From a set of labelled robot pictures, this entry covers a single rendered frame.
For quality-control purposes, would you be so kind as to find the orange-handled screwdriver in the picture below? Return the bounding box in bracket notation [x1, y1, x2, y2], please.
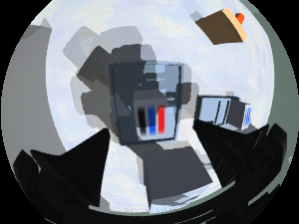
[235, 14, 245, 24]

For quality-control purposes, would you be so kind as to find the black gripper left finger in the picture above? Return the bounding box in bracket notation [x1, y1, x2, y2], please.
[31, 127, 110, 207]

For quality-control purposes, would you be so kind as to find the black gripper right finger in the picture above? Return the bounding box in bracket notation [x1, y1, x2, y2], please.
[193, 119, 270, 188]

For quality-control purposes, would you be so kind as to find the grey flat panel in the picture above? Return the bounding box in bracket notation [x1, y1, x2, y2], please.
[0, 24, 66, 171]

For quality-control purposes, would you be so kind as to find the tan rectangular block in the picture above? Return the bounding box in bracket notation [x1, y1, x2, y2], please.
[195, 7, 247, 46]

